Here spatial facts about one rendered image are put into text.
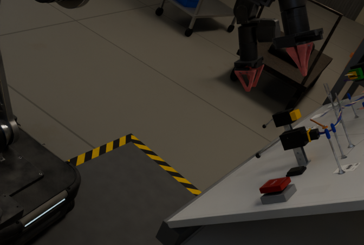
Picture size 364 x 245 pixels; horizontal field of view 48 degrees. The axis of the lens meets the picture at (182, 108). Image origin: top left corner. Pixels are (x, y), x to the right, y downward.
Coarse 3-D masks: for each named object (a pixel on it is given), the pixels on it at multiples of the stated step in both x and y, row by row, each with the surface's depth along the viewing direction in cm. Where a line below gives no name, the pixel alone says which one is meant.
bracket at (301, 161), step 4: (296, 148) 102; (300, 148) 102; (296, 152) 102; (300, 152) 102; (304, 152) 103; (296, 156) 103; (300, 156) 102; (304, 156) 103; (300, 160) 102; (304, 160) 102; (308, 160) 104; (300, 164) 103; (304, 164) 102
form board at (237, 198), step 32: (320, 128) 139; (352, 128) 122; (256, 160) 127; (288, 160) 113; (320, 160) 101; (352, 160) 92; (224, 192) 105; (256, 192) 95; (320, 192) 79; (352, 192) 74; (192, 224) 94
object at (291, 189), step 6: (288, 186) 85; (294, 186) 85; (282, 192) 83; (288, 192) 83; (294, 192) 84; (264, 198) 84; (270, 198) 83; (276, 198) 82; (282, 198) 82; (288, 198) 82
